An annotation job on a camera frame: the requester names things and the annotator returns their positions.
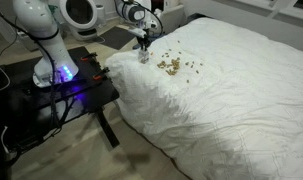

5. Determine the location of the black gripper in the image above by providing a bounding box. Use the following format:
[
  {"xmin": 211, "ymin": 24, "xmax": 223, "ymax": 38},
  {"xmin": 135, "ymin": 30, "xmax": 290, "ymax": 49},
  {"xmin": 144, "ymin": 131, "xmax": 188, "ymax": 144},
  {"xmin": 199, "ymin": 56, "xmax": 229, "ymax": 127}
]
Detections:
[{"xmin": 138, "ymin": 37, "xmax": 151, "ymax": 49}]

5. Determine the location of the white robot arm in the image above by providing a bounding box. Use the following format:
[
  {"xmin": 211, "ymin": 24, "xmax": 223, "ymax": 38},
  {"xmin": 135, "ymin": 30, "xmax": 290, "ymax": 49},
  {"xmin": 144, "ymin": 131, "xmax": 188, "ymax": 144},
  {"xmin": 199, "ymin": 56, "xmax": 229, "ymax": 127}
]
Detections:
[{"xmin": 12, "ymin": 0, "xmax": 158, "ymax": 88}]

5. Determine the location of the dark floor mat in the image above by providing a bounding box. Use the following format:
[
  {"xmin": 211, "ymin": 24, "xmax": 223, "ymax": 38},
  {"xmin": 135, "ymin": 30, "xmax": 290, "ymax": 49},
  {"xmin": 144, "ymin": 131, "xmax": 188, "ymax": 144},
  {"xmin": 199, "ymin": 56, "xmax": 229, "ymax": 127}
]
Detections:
[{"xmin": 101, "ymin": 26, "xmax": 135, "ymax": 50}]

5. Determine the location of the black clamp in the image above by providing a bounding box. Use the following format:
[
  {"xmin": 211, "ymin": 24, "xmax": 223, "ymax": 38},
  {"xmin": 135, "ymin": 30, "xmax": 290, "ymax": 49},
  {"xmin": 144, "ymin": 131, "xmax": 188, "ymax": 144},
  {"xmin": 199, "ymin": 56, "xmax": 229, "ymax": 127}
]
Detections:
[{"xmin": 93, "ymin": 67, "xmax": 110, "ymax": 80}]

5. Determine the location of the white round appliance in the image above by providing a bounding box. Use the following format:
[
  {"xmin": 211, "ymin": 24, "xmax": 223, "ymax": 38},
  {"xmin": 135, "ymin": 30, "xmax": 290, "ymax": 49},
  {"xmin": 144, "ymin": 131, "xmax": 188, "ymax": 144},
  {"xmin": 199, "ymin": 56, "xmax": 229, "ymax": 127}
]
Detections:
[{"xmin": 59, "ymin": 0, "xmax": 98, "ymax": 41}]

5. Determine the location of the white quilted duvet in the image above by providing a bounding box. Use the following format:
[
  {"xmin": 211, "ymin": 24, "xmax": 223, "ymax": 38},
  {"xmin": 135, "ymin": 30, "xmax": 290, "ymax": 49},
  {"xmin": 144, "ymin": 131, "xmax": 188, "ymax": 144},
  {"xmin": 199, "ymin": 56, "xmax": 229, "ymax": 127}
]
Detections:
[{"xmin": 106, "ymin": 18, "xmax": 303, "ymax": 180}]

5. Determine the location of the black robot table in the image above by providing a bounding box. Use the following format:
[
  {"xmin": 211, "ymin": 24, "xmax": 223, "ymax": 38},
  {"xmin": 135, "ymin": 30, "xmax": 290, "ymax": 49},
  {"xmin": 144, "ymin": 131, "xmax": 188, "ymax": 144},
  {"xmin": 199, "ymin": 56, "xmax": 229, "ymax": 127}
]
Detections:
[{"xmin": 0, "ymin": 47, "xmax": 119, "ymax": 150}]

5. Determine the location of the orange handled clamp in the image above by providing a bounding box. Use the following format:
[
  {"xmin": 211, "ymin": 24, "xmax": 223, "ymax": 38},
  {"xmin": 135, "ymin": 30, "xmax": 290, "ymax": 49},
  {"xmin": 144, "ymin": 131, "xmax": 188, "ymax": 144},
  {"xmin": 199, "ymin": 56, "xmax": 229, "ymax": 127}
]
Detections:
[{"xmin": 80, "ymin": 52, "xmax": 98, "ymax": 61}]

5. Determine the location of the black cable bundle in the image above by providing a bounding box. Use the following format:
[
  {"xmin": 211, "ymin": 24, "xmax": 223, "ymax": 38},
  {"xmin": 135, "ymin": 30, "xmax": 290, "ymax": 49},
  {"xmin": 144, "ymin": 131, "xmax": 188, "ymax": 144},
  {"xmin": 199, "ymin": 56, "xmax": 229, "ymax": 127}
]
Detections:
[{"xmin": 0, "ymin": 6, "xmax": 72, "ymax": 134}]

